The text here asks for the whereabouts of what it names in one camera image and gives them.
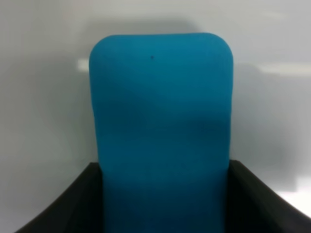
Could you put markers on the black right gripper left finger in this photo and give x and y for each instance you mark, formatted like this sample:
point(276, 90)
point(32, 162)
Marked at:
point(79, 209)

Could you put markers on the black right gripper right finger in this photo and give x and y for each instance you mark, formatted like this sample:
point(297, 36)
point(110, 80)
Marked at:
point(252, 207)

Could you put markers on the blue whiteboard eraser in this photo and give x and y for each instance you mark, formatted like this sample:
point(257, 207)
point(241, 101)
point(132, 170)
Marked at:
point(162, 112)

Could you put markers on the white whiteboard with aluminium frame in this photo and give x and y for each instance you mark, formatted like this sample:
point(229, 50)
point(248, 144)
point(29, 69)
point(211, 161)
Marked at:
point(46, 125)

